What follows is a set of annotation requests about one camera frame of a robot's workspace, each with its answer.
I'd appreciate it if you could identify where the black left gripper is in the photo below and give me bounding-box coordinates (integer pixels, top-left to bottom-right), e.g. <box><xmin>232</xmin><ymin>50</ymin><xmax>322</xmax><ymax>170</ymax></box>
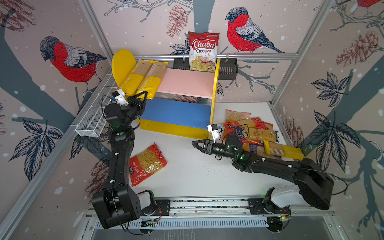
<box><xmin>122</xmin><ymin>91</ymin><xmax>147</xmax><ymax>129</ymax></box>

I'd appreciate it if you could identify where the red short pasta bag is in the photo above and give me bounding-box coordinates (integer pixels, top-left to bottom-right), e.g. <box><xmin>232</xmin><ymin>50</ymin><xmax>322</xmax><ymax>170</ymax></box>
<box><xmin>223</xmin><ymin>124</ymin><xmax>274</xmax><ymax>142</ymax></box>

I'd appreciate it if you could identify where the white wire basket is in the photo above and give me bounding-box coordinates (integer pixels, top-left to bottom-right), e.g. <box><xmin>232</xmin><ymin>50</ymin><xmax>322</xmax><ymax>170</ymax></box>
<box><xmin>75</xmin><ymin>72</ymin><xmax>118</xmax><ymax>138</ymax></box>

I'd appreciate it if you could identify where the blue orange pasta bag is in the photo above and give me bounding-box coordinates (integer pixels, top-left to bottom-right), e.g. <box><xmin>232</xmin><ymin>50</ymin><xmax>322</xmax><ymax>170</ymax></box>
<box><xmin>243</xmin><ymin>143</ymin><xmax>266</xmax><ymax>156</ymax></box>

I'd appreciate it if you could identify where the blue spaghetti bag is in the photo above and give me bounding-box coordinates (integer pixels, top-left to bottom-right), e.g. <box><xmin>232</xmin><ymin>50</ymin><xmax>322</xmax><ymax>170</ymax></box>
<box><xmin>234</xmin><ymin>126</ymin><xmax>277</xmax><ymax>142</ymax></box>

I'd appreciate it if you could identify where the black wall basket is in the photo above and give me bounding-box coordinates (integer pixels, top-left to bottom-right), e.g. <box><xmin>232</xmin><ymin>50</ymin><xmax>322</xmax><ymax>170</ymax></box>
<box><xmin>174</xmin><ymin>58</ymin><xmax>239</xmax><ymax>80</ymax></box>

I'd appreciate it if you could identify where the yellow Pastatime spaghetti bag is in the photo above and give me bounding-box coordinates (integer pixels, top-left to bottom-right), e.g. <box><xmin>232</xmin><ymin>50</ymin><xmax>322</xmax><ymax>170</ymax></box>
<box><xmin>119</xmin><ymin>60</ymin><xmax>154</xmax><ymax>97</ymax></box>
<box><xmin>136</xmin><ymin>61</ymin><xmax>169</xmax><ymax>100</ymax></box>
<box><xmin>264</xmin><ymin>141</ymin><xmax>305</xmax><ymax>161</ymax></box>

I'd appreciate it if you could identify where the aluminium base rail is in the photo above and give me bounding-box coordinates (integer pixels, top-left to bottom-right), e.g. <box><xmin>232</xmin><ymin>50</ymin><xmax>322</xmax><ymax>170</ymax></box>
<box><xmin>86</xmin><ymin>196</ymin><xmax>334</xmax><ymax>232</ymax></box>

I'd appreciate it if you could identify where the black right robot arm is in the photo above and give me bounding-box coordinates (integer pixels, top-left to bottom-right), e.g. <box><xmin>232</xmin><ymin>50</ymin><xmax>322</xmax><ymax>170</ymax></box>
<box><xmin>192</xmin><ymin>135</ymin><xmax>334</xmax><ymax>210</ymax></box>

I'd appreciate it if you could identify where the red spaghetti bag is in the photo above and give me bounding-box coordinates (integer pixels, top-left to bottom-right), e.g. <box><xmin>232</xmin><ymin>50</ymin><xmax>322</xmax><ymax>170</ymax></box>
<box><xmin>224</xmin><ymin>117</ymin><xmax>269</xmax><ymax>130</ymax></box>

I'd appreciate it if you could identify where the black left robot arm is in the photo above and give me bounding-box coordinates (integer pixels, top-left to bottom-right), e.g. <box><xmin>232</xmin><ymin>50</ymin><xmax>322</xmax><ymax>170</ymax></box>
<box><xmin>92</xmin><ymin>91</ymin><xmax>151</xmax><ymax>229</ymax></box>

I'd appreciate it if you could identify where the red macaroni bag left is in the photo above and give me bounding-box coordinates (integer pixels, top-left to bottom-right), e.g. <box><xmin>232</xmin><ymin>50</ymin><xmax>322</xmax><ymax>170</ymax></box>
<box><xmin>129</xmin><ymin>144</ymin><xmax>168</xmax><ymax>187</ymax></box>

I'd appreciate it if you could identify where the orange macaroni bag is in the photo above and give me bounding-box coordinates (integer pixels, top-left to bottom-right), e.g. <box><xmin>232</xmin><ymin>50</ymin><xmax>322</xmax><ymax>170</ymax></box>
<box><xmin>226</xmin><ymin>110</ymin><xmax>251</xmax><ymax>123</ymax></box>

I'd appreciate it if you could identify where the yellow pink blue shelf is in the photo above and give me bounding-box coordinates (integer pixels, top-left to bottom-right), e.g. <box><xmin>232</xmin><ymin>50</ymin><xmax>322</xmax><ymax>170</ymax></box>
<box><xmin>112</xmin><ymin>50</ymin><xmax>220</xmax><ymax>139</ymax></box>

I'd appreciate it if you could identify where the Chuba cassava chips bag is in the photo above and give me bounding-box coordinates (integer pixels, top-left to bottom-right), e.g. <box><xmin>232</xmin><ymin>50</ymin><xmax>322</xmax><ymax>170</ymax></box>
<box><xmin>189</xmin><ymin>32</ymin><xmax>220</xmax><ymax>73</ymax></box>

